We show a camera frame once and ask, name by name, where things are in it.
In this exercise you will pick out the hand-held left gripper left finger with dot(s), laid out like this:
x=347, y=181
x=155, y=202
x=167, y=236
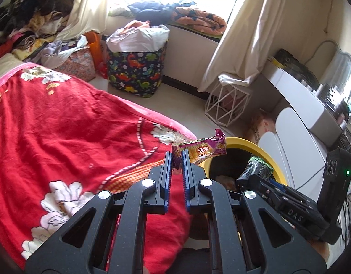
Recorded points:
x=166, y=182

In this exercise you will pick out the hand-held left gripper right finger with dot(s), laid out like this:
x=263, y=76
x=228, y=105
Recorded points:
x=186, y=182

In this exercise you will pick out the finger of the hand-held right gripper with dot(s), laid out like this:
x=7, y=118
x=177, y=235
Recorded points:
x=268, y=201
x=266, y=181

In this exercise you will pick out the black green snack packet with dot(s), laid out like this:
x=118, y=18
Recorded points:
x=256, y=167

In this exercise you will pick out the purple snack wrapper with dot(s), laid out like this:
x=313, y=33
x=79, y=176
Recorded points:
x=204, y=149

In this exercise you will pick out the yellow-rimmed trash bin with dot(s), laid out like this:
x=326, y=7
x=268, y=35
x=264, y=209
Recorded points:
x=226, y=165

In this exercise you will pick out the white chair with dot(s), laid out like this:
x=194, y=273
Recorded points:
x=289, y=148

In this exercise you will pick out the black electronic box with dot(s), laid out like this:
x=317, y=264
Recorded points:
x=335, y=182

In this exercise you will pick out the cardboard box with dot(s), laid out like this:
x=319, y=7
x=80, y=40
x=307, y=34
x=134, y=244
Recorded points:
x=258, y=128

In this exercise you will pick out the person's dark trousers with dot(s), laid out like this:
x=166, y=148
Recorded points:
x=195, y=259

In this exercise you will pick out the white desk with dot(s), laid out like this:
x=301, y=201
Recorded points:
x=301, y=102

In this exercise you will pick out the red floral blanket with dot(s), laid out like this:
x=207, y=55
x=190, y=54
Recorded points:
x=64, y=134

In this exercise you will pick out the dinosaur print laundry basket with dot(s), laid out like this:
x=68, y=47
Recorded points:
x=135, y=71

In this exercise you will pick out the dark bag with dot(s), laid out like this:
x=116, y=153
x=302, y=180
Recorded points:
x=295, y=65

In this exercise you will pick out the silver framed mirror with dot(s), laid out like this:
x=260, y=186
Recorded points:
x=341, y=77

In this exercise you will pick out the pink floral bag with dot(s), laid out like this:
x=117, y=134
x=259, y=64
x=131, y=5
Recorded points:
x=78, y=65

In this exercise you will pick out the white plastic bag liner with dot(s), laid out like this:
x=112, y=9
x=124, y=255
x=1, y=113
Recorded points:
x=138, y=38

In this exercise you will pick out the cream curtain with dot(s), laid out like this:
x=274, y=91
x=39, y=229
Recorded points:
x=249, y=34
x=87, y=5

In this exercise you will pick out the orange bag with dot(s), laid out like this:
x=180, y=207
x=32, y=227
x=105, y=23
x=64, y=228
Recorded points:
x=94, y=51

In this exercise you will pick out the orange cloth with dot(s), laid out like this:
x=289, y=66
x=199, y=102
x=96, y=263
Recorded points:
x=136, y=25

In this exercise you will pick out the orange patterned blanket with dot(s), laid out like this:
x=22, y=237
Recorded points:
x=201, y=20

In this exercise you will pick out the lavender cloth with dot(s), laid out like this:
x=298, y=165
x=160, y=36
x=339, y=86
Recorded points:
x=55, y=51

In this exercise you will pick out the dark jacket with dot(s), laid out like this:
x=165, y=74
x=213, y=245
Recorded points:
x=152, y=10

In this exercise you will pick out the beige bed sheet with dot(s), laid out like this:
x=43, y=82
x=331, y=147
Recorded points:
x=4, y=65

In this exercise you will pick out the pile of dark clothes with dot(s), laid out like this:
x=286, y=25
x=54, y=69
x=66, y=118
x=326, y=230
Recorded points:
x=35, y=8

